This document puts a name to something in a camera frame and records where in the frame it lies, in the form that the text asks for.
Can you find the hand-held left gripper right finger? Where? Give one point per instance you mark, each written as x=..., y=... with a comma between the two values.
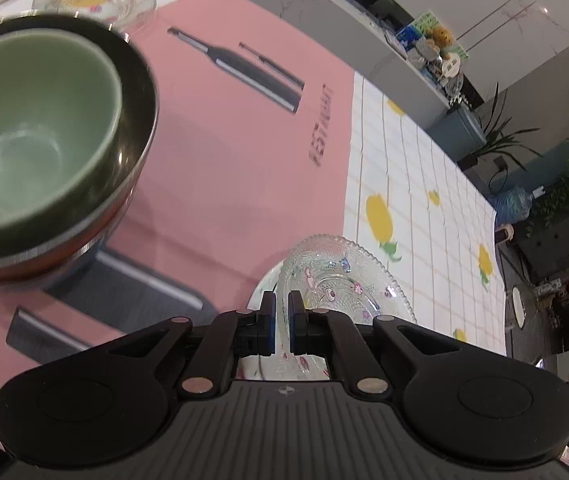
x=295, y=329

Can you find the stainless steel bowl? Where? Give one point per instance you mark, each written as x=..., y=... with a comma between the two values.
x=137, y=110

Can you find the small flowered glass plate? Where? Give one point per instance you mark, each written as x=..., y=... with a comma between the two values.
x=344, y=280

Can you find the dark shelf with plants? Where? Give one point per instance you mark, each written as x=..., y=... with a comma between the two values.
x=564, y=240

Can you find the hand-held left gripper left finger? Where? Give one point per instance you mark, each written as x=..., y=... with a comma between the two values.
x=268, y=329

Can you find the green ceramic bowl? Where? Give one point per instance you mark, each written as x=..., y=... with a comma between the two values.
x=34, y=125

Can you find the green leafy potted plant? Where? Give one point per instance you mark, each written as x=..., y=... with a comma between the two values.
x=501, y=130

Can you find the grey trash bin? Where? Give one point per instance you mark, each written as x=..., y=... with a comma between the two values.
x=459, y=132

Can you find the blue plastic bag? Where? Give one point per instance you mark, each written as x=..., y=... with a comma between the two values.
x=514, y=205

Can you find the round white tag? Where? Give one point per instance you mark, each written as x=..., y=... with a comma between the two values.
x=452, y=66

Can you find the brown teddy bear toy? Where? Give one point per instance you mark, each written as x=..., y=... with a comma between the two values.
x=442, y=36

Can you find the pink printed mat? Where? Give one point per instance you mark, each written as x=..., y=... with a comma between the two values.
x=244, y=170

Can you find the white marble low bench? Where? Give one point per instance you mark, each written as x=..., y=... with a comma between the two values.
x=344, y=15

